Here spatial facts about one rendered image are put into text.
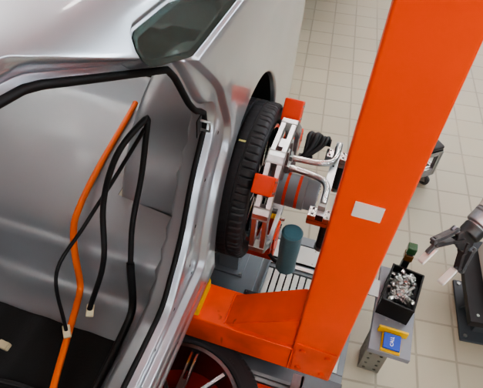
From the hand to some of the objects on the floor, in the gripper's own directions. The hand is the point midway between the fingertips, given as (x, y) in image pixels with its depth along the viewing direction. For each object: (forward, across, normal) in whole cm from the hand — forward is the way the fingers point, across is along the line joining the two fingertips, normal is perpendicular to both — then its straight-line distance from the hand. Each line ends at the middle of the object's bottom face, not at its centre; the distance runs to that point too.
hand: (432, 270), depth 168 cm
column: (+48, +71, +51) cm, 100 cm away
